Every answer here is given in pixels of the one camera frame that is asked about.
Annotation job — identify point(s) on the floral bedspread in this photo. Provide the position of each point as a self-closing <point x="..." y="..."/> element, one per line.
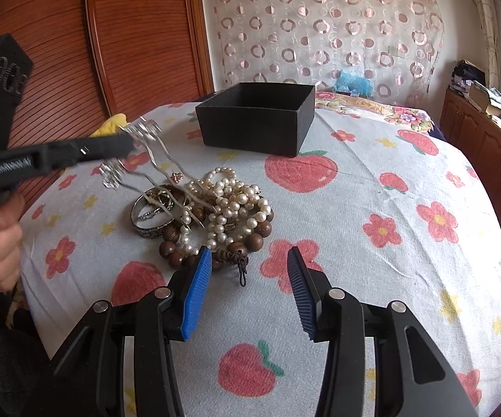
<point x="407" y="117"/>

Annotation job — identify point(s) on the person's dark trousers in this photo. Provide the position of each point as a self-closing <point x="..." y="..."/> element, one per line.
<point x="3" y="356"/>

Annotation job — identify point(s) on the cardboard box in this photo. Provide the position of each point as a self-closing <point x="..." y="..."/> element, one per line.
<point x="489" y="97"/>

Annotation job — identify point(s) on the black jewelry box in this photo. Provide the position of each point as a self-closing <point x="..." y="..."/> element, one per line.
<point x="250" y="130"/>

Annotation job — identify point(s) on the fruit and flower print blanket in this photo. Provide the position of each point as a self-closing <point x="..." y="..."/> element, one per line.
<point x="363" y="182"/>

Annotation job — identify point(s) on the silver engraved bangle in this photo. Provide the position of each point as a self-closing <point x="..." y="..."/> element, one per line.
<point x="146" y="230"/>

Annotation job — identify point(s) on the beige window curtain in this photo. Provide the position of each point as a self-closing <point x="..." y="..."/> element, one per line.
<point x="485" y="8"/>

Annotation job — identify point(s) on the wooden cabinet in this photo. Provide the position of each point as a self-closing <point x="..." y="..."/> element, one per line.
<point x="489" y="147"/>

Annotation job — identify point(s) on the blue plastic bag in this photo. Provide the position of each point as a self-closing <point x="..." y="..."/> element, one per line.
<point x="354" y="81"/>

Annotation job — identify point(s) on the circle pattern sheer curtain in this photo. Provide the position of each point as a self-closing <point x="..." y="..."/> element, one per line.
<point x="320" y="30"/>

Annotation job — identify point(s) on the yellow cloth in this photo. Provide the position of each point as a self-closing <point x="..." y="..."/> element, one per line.
<point x="111" y="124"/>

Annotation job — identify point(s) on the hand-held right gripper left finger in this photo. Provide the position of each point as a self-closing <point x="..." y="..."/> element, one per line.
<point x="196" y="291"/>

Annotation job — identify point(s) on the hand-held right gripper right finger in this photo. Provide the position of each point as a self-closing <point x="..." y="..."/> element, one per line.
<point x="300" y="295"/>

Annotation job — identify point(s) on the wooden slatted wardrobe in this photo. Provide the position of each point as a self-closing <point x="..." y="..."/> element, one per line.
<point x="146" y="30"/>

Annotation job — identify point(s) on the crystal flower hairpin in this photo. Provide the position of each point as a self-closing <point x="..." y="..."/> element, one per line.
<point x="112" y="176"/>
<point x="146" y="130"/>

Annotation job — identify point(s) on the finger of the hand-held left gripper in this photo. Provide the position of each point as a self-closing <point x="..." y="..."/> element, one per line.
<point x="85" y="150"/>

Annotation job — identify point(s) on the pile of dark clothes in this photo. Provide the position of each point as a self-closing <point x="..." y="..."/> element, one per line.
<point x="467" y="74"/>

